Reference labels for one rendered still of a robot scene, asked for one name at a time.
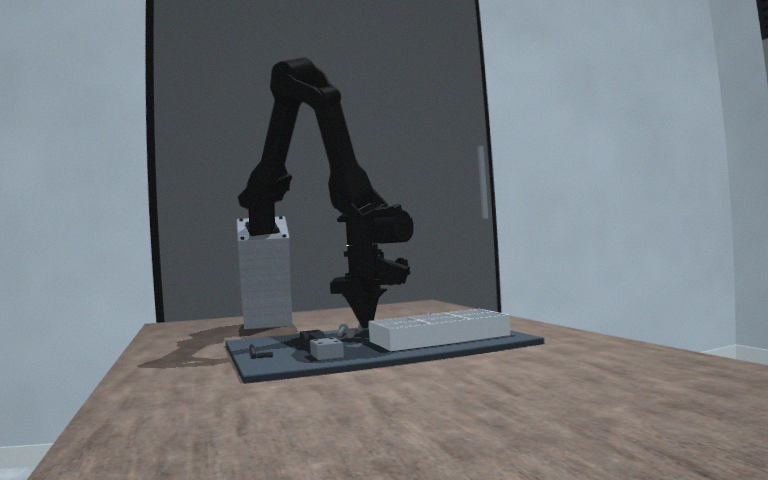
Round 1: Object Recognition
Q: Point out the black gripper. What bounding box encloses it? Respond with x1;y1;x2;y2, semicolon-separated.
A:
330;244;395;328

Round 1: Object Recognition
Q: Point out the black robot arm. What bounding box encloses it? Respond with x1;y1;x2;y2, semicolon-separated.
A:
238;58;414;285

